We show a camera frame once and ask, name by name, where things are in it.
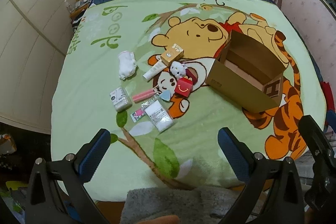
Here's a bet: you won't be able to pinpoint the cardboard box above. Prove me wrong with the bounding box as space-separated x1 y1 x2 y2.
205 30 290 114

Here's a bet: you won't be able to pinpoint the wooden nightstand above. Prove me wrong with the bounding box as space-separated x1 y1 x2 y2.
69 2 91 21

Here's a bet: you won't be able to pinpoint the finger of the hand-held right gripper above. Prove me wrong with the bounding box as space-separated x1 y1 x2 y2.
299 115 336 161

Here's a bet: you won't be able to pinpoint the person's left hand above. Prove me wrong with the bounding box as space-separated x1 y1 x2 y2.
138 215 180 224

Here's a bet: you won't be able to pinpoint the white cream tube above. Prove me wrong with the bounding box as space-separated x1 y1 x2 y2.
142 60 167 81

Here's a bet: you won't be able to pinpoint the red paper meal box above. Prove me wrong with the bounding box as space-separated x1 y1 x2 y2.
173 76 195 97

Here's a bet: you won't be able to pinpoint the rolled white socks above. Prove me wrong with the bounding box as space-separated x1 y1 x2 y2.
117 50 138 81

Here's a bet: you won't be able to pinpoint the yellow green object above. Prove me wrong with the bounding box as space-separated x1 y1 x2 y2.
5 181 27 191

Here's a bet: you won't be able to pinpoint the pink stick packet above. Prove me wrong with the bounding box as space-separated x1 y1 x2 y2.
132 90 155 103

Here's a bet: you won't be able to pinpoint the white tissue pack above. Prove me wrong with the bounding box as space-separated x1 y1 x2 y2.
109 86 132 112

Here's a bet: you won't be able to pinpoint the green cartoon printed blanket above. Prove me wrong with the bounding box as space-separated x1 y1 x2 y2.
50 0 328 202

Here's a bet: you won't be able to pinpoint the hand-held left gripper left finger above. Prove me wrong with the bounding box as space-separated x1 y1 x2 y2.
25 128 112 224

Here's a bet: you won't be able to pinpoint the white plastic bag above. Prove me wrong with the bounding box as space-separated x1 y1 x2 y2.
0 133 17 156

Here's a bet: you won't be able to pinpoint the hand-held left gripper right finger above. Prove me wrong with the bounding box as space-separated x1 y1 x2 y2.
217 127 306 224

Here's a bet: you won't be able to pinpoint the small white plush toy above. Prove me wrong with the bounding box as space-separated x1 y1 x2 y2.
169 61 188 77

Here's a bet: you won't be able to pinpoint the small pink patterned packet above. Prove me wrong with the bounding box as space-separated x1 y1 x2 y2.
130 108 146 123

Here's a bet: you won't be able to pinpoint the clear packet of white pads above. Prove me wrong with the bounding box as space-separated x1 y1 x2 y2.
145 101 174 133

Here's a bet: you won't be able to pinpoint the grey fuzzy cloth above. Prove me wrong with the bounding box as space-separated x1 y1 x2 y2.
119 186 263 224

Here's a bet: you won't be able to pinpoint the small orange box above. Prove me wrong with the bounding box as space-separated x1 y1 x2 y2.
160 42 184 65

